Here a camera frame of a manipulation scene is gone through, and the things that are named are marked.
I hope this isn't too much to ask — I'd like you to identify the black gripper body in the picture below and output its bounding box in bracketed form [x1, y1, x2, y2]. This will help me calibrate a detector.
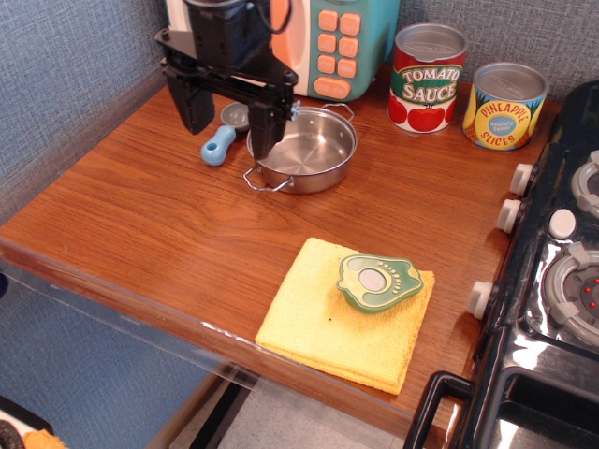
[155, 18, 298, 117]

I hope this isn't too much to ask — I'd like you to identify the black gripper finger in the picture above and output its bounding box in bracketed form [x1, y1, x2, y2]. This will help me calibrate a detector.
[166, 74, 215, 135]
[249, 102, 286, 160]

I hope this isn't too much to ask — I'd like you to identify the green toy pepper half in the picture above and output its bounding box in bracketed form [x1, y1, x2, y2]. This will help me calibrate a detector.
[337, 254, 424, 314]

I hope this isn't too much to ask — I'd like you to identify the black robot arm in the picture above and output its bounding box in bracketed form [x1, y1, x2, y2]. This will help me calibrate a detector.
[155, 1, 299, 160]

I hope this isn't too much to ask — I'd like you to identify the yellow folded towel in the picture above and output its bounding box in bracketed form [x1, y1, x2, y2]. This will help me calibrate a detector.
[256, 238, 435, 395]

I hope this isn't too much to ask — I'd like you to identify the blue grey measuring scoop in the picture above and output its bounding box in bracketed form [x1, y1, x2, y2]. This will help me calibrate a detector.
[200, 102, 250, 167]

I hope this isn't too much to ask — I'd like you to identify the stainless steel pan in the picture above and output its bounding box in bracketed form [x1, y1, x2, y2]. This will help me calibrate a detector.
[243, 103, 358, 195]

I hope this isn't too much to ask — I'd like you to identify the teal toy microwave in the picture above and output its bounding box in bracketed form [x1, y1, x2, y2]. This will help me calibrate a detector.
[167, 1, 400, 102]

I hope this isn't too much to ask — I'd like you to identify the tomato sauce can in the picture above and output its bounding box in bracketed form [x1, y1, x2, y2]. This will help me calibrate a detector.
[387, 22, 469, 134]

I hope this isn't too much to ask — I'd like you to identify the pineapple slices can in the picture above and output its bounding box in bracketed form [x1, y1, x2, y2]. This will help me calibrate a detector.
[462, 62, 549, 152]

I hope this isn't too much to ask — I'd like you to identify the orange cloth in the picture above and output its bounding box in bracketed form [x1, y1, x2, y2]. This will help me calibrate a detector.
[22, 429, 66, 449]

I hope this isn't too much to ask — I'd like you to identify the black toy stove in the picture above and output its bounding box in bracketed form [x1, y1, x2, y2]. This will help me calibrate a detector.
[405, 81, 598, 448]

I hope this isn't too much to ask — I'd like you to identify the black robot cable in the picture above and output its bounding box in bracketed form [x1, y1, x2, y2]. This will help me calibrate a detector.
[255, 0, 294, 36]

